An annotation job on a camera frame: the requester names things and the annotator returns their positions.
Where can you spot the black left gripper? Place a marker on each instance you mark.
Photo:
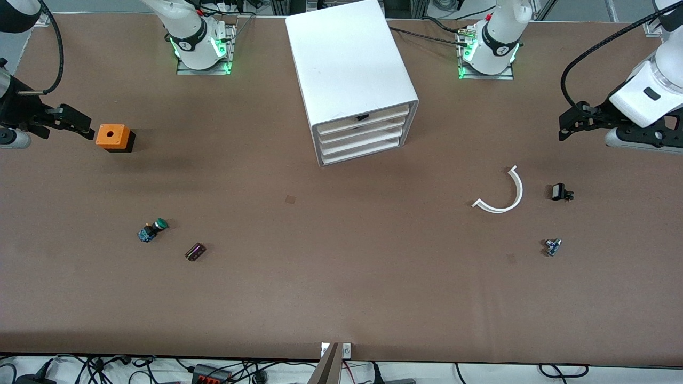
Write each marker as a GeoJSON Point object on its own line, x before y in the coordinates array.
{"type": "Point", "coordinates": [606, 111]}

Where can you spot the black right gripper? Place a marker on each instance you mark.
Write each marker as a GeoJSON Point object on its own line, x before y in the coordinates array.
{"type": "Point", "coordinates": [17, 110]}

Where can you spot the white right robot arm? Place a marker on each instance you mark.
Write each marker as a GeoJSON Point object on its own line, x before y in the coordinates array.
{"type": "Point", "coordinates": [192, 32]}

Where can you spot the green push button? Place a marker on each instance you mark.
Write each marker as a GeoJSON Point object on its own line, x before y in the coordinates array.
{"type": "Point", "coordinates": [152, 230]}

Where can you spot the white plain drawer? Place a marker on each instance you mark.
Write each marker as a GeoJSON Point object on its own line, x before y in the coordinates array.
{"type": "Point", "coordinates": [373, 128]}
{"type": "Point", "coordinates": [368, 139]}
{"type": "Point", "coordinates": [363, 150]}

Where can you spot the white drawer cabinet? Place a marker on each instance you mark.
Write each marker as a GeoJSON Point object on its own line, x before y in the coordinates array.
{"type": "Point", "coordinates": [347, 53]}

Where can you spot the orange box with hole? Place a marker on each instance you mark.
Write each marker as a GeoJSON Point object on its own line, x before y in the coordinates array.
{"type": "Point", "coordinates": [109, 137]}

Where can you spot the small black clip part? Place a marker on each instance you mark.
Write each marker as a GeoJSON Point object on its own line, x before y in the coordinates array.
{"type": "Point", "coordinates": [558, 191]}

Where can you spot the white curved plastic arc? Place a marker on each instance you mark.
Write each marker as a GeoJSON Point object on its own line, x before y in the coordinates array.
{"type": "Point", "coordinates": [516, 194]}

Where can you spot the aluminium corner profile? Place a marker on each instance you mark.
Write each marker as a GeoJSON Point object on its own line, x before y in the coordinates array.
{"type": "Point", "coordinates": [652, 28]}
{"type": "Point", "coordinates": [47, 20]}

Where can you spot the small blue electronic component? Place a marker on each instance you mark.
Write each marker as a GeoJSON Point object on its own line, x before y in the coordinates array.
{"type": "Point", "coordinates": [552, 247]}

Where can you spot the purple black small block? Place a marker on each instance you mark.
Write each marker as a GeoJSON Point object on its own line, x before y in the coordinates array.
{"type": "Point", "coordinates": [195, 252]}

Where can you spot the black red power strip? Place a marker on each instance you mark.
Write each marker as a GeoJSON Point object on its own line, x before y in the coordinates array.
{"type": "Point", "coordinates": [211, 376]}

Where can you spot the black floor plug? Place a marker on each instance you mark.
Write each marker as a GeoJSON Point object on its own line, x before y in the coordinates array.
{"type": "Point", "coordinates": [392, 381]}

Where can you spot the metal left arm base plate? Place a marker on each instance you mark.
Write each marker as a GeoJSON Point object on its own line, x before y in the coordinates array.
{"type": "Point", "coordinates": [488, 77]}

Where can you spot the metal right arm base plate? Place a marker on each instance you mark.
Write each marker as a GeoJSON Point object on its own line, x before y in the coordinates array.
{"type": "Point", "coordinates": [203, 71]}

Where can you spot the brown camera post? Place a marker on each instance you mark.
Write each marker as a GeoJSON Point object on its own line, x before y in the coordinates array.
{"type": "Point", "coordinates": [326, 368]}

